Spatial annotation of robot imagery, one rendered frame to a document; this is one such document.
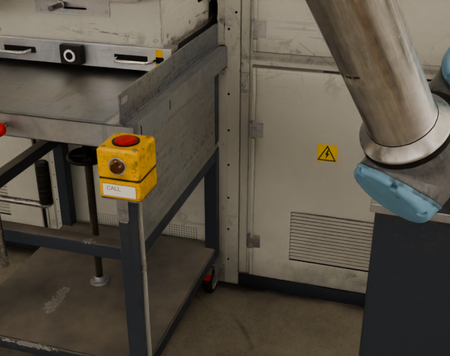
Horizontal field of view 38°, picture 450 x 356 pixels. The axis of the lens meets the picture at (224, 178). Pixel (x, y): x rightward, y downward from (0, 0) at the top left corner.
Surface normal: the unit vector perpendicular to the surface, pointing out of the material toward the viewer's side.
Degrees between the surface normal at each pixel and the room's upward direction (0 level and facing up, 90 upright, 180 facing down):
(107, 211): 90
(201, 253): 0
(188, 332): 0
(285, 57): 90
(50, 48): 90
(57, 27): 90
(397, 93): 105
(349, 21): 117
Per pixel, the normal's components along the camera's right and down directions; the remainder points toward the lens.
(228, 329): 0.00, -0.90
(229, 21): -0.29, 0.42
